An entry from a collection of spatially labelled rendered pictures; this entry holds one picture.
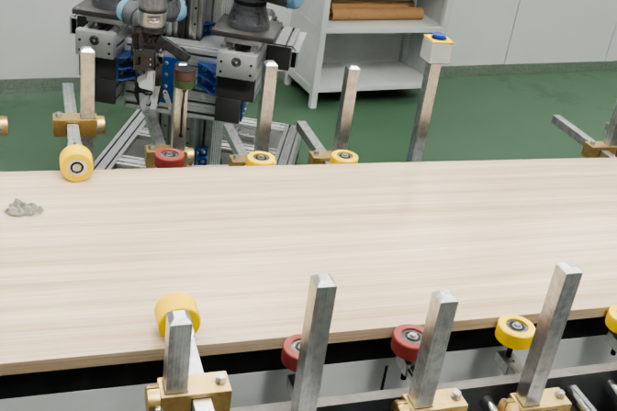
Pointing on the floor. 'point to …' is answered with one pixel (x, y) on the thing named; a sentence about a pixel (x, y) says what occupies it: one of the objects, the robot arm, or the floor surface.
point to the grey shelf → (308, 79)
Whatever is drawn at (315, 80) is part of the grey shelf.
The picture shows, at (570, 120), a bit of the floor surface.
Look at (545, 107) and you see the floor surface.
